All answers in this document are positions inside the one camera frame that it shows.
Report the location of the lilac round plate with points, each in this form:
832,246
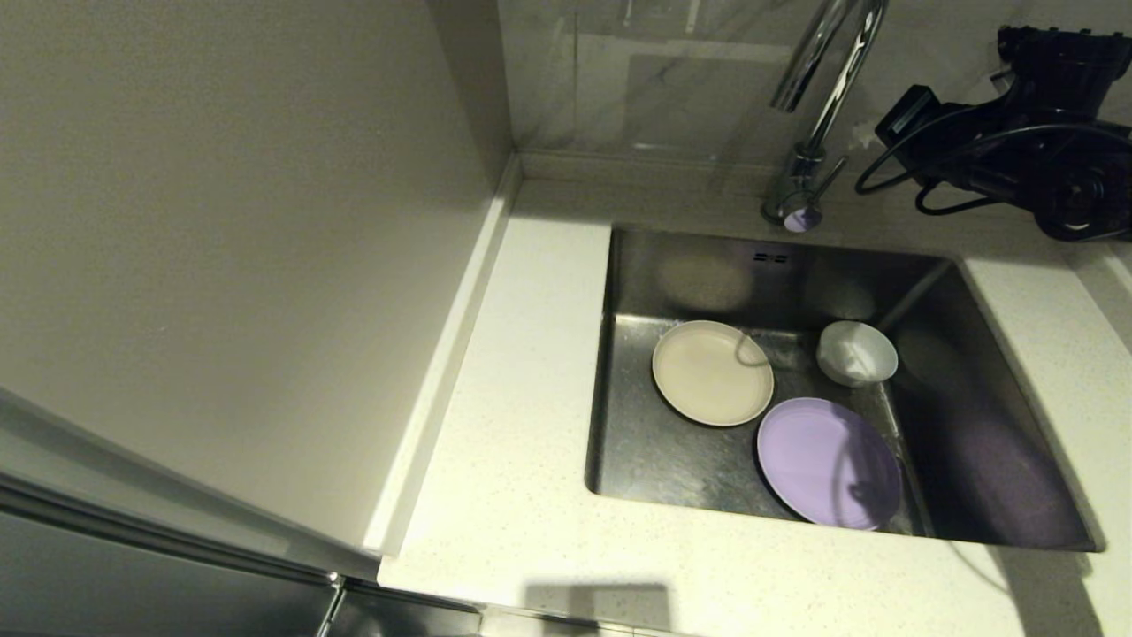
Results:
827,464

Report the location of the small white bowl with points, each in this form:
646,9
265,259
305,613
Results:
856,354

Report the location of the chrome gooseneck faucet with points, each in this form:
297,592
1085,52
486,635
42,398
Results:
800,190

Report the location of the beige round plate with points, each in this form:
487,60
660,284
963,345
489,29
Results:
712,374

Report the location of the grey metal cabinet front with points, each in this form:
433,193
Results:
133,566

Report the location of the stainless steel sink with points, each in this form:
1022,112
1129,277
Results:
672,460

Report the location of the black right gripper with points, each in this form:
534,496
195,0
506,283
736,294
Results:
1008,133

